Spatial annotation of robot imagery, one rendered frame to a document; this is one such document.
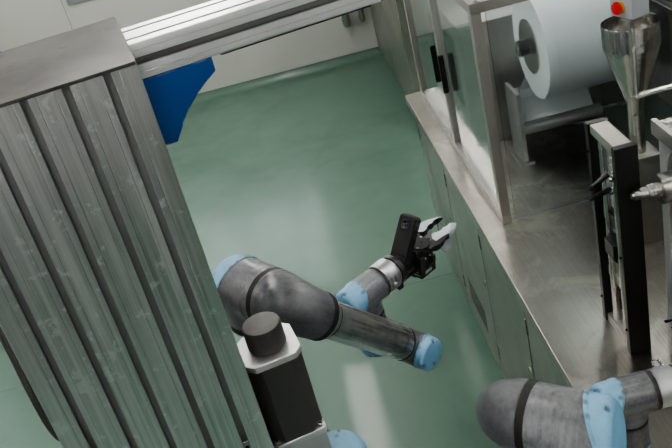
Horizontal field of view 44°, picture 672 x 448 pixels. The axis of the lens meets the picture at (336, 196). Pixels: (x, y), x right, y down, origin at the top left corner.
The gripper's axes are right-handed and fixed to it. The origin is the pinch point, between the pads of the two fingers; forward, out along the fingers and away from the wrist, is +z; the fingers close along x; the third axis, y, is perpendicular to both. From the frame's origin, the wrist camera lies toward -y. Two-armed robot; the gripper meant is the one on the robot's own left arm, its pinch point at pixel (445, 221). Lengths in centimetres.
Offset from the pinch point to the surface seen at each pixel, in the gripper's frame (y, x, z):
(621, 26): -28, 10, 63
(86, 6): 93, -492, 169
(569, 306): 30.9, 21.8, 21.0
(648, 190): -16.8, 43.0, 13.9
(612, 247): 2.0, 35.5, 15.0
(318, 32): 146, -379, 305
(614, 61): -23, 14, 52
